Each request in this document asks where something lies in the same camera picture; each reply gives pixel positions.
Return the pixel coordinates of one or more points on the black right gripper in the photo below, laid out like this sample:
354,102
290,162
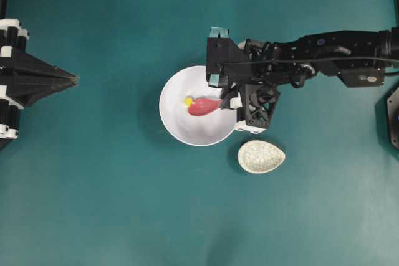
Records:
256,63

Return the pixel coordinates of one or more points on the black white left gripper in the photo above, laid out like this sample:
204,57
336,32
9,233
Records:
20,92

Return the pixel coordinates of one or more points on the red plastic spoon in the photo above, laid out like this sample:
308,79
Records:
203,106

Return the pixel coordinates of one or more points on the yellow hexagonal prism block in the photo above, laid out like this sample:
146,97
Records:
188,101

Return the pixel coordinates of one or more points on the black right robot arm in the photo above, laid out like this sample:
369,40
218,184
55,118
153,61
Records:
357,58

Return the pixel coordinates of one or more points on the white round bowl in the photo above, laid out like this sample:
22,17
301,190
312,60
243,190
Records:
193,130

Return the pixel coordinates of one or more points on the speckled egg-shaped dish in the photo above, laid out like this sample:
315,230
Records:
259,157

